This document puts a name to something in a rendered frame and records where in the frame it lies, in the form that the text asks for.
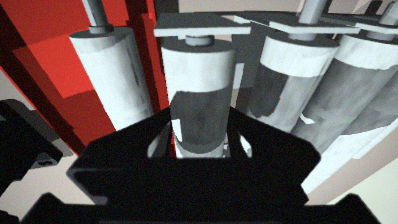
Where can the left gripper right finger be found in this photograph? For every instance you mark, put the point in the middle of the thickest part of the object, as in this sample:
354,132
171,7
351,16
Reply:
288,159

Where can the red scrap tray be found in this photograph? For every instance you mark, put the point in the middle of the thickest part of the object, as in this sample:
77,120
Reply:
38,57

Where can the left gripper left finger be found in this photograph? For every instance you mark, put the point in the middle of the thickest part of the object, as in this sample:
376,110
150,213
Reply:
135,139

